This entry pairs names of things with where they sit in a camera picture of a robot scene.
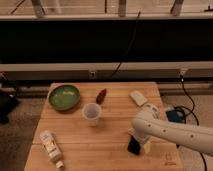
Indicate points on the black eraser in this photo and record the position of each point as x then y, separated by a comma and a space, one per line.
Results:
134, 146

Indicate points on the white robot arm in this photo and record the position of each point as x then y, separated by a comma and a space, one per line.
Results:
146, 123

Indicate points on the red chili pepper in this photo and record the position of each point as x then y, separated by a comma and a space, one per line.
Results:
101, 96

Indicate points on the white sponge block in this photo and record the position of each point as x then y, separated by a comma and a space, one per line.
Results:
138, 98

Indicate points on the green bowl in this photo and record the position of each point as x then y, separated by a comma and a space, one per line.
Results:
64, 97

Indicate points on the blue box on floor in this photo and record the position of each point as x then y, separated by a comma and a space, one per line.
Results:
176, 116

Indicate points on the white tube bottle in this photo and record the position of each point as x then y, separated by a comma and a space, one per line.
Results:
52, 149

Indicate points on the dark object at left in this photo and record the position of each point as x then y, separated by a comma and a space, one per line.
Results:
8, 101

